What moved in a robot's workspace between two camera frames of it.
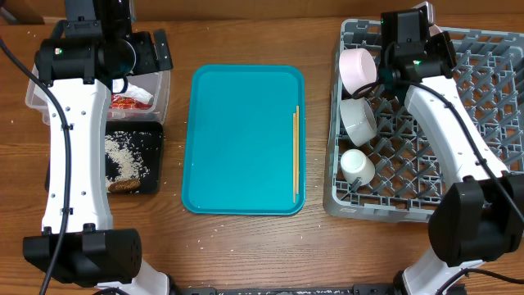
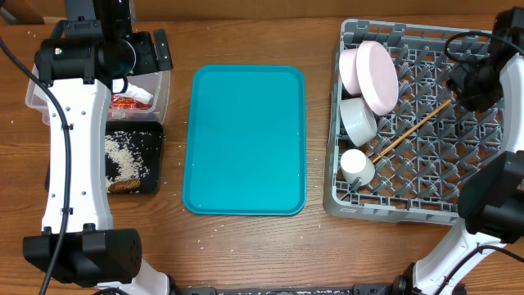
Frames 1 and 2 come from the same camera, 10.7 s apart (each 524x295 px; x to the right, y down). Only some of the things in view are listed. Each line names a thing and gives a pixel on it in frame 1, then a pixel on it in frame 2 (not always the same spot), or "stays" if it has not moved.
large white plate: (434, 30) → (377, 76)
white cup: (355, 164) stays
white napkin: (132, 90) stays
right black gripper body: (443, 41) → (481, 83)
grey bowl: (358, 120) stays
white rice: (120, 147) stays
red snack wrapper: (123, 102) stays
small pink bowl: (357, 69) stays
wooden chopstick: (294, 153) → (411, 131)
